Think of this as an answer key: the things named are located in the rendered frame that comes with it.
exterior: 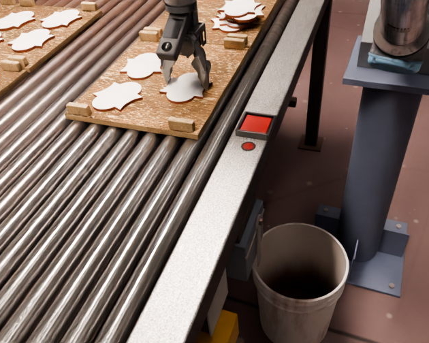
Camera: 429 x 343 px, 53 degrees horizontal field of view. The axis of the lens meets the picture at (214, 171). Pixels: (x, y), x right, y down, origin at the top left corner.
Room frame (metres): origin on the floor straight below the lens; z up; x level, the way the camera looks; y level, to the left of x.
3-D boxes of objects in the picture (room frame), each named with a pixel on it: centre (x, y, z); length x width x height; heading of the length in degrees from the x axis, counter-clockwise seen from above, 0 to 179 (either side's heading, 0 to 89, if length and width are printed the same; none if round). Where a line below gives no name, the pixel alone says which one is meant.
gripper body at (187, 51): (0.98, 0.03, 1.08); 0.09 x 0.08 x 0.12; 157
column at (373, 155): (1.09, -0.56, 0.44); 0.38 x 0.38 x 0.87; 64
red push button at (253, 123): (0.78, -0.10, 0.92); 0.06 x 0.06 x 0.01; 67
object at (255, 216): (0.60, -0.03, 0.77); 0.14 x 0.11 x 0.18; 157
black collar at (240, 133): (0.78, -0.10, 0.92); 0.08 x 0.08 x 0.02; 67
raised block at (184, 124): (0.78, 0.06, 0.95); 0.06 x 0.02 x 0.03; 67
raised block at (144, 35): (1.24, 0.15, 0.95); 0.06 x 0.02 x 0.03; 67
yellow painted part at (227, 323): (0.43, 0.04, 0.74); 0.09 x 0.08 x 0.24; 157
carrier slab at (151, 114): (1.01, 0.11, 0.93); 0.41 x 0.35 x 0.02; 157
